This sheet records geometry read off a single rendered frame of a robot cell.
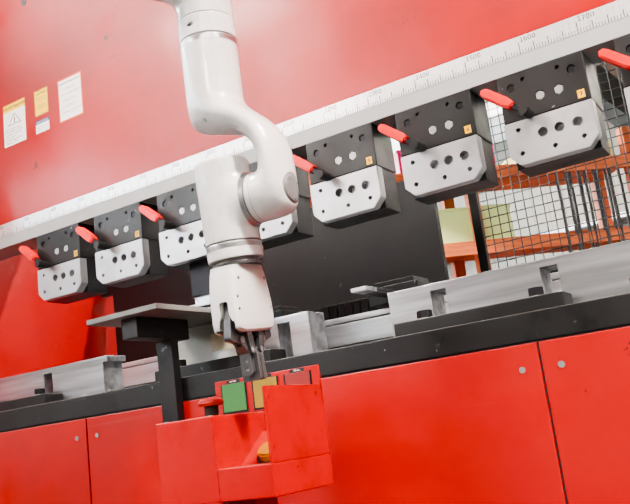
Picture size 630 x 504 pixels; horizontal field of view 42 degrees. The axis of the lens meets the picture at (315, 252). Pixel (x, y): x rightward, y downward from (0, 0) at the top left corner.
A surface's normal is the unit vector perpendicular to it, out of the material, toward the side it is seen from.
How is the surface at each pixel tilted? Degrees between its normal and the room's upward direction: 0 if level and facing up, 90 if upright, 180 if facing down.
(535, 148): 90
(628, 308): 90
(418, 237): 90
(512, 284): 90
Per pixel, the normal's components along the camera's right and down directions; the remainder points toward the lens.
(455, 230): 0.13, -0.23
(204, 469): -0.51, -0.12
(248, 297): 0.81, -0.18
